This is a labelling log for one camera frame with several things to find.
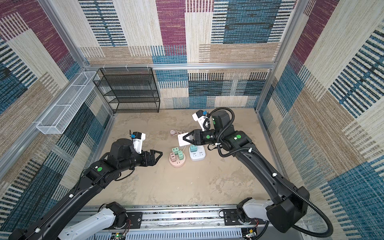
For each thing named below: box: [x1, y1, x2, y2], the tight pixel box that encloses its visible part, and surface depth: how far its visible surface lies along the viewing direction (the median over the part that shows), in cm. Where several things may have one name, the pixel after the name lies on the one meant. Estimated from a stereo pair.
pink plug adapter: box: [170, 152, 177, 162], surface depth 90 cm
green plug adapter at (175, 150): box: [172, 147, 179, 154], surface depth 92 cm
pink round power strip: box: [169, 153, 186, 168], surface depth 92 cm
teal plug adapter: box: [190, 145, 198, 152], surface depth 94 cm
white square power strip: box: [189, 145, 206, 161], surface depth 96 cm
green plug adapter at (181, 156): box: [177, 150, 184, 160], surface depth 91 cm
